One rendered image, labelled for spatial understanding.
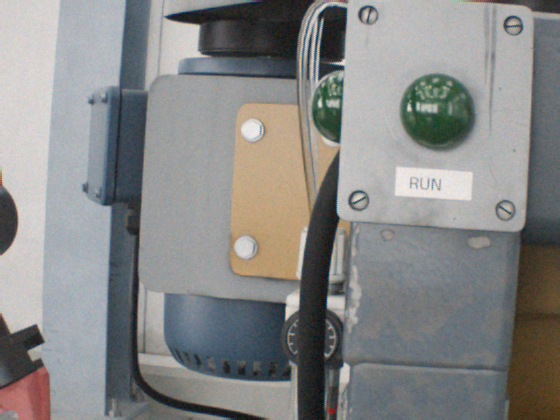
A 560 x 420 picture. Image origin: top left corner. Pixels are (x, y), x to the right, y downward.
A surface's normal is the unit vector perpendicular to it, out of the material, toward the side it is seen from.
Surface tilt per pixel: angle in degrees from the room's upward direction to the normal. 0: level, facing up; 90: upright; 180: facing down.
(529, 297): 90
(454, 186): 90
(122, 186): 90
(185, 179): 90
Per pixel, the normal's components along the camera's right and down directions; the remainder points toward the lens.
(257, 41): -0.19, 0.04
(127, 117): 0.29, 0.07
